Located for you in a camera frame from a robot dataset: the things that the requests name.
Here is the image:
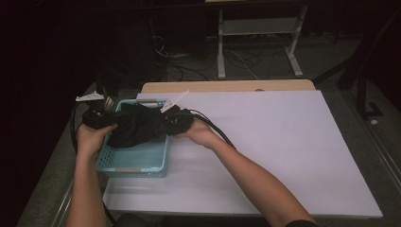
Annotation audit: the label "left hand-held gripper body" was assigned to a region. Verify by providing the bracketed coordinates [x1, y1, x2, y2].
[75, 91, 119, 130]

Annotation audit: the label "white metal stand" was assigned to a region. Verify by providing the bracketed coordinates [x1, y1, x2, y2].
[216, 5, 308, 80]

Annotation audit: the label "metal floor rail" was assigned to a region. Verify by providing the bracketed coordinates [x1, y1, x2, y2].
[354, 114, 401, 193]
[50, 94, 118, 227]

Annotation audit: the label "wooden table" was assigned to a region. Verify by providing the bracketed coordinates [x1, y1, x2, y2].
[140, 79, 317, 95]

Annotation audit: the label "black upright stand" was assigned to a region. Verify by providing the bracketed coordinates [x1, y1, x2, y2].
[94, 70, 115, 112]

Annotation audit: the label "person's right hand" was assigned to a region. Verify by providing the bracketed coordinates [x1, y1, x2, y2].
[174, 118, 220, 150]

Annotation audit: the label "black stand with angled base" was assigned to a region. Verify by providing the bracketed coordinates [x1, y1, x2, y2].
[314, 9, 401, 120]

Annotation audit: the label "black pants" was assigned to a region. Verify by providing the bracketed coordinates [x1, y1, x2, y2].
[106, 102, 168, 149]

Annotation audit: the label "white floor cable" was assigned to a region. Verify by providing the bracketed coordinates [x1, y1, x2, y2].
[226, 49, 260, 80]

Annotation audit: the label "light blue plastic basket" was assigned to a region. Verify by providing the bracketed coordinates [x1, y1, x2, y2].
[95, 97, 173, 179]

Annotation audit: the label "tangle of black floor cables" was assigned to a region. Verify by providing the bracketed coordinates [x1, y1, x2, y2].
[150, 32, 221, 82]

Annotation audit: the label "right hand-held gripper black cable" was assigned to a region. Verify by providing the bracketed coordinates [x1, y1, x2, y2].
[182, 108, 236, 149]

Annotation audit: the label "white table board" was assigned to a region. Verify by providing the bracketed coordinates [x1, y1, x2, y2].
[102, 90, 384, 219]

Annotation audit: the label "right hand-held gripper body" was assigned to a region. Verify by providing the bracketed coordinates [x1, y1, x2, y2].
[159, 90, 194, 137]

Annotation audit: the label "person's left hand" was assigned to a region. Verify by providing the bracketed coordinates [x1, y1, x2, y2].
[75, 122, 119, 159]

